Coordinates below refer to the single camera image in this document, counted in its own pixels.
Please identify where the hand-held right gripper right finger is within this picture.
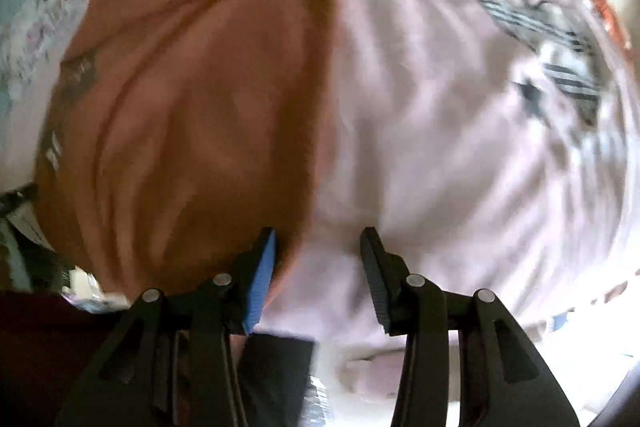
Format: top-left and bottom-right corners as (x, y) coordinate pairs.
(360, 227), (581, 427)

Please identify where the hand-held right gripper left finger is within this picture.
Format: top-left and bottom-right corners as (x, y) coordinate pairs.
(56, 227), (277, 427)

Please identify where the pink printed shirt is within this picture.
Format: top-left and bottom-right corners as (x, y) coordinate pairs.
(260, 0), (638, 403)

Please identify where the brown shirt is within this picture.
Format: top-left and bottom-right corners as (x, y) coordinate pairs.
(34, 0), (341, 315)

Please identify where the black cloth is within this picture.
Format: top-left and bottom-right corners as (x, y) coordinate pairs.
(235, 332), (316, 427)

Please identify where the dark red cloth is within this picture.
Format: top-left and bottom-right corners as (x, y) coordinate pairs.
(0, 289), (131, 427)

